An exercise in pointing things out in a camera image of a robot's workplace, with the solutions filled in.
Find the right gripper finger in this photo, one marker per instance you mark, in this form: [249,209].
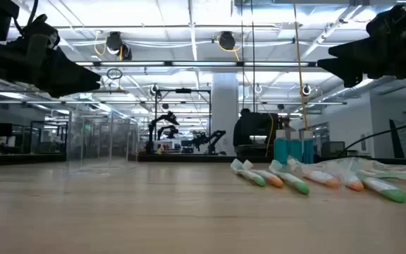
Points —
[347,70]
[358,47]

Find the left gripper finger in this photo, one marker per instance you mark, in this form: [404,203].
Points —
[65,88]
[69,68]

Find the clear acrylic organizer box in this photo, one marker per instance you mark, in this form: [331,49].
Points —
[97,166]

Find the blue mouthwash bottle white cap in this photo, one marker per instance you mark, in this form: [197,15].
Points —
[308,150]
[295,151]
[280,150]

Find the clear plastic wrapper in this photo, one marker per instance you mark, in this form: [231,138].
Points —
[382,165]
[308,166]

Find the orange white toothbrush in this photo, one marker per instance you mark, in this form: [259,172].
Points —
[270,179]
[324,178]
[354,183]

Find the green white toothbrush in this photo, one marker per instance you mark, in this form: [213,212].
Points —
[400,175]
[250,175]
[386,188]
[294,182]

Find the grey monitor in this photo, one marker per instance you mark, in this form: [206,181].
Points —
[333,149]

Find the black slanted panel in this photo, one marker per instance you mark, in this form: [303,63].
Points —
[396,141]

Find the person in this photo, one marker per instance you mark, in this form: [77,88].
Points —
[243,130]

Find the white square pillar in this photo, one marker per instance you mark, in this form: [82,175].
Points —
[220,113]

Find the long ceiling light fixture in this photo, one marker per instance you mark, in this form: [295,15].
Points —
[203,63]

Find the silver ventilation duct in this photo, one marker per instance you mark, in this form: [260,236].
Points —
[358,90]

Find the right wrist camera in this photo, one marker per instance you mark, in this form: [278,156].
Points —
[388,21]

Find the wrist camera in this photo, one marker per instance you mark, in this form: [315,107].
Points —
[42,31]
[388,21]

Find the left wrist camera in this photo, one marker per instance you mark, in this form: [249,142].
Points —
[42,31]

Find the black background gantry frame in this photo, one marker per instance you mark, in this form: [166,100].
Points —
[183,90]

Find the black aluminium table frame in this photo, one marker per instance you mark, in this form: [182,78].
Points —
[189,158]

